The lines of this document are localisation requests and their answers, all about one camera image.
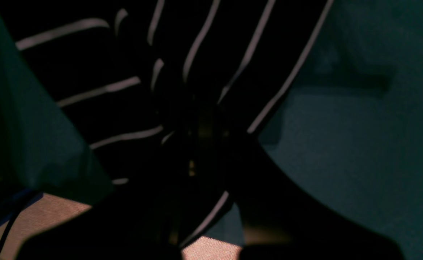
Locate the navy white striped t-shirt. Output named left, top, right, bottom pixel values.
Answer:
left=0, top=0, right=333, bottom=247

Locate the teal table cloth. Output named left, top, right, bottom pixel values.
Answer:
left=0, top=0, right=423, bottom=260

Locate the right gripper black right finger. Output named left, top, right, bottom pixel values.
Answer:
left=220, top=130, right=405, bottom=260

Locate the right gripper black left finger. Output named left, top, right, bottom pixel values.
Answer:
left=17, top=134, right=188, bottom=260

